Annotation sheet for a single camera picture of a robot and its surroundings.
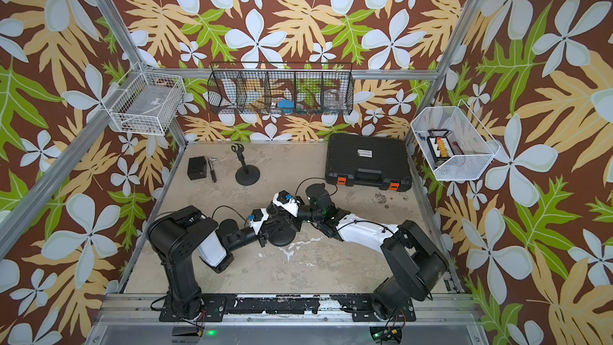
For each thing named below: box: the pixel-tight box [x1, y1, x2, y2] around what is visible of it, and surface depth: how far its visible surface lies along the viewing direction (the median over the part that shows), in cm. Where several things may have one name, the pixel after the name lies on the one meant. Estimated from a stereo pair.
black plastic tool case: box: [324, 133, 412, 192], surface depth 103 cm
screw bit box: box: [426, 129, 455, 163], surface depth 86 cm
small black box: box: [186, 155, 207, 181], surface depth 107 cm
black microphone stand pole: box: [230, 142, 250, 175], surface depth 95 cm
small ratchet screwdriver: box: [207, 157, 218, 183], surface depth 110 cm
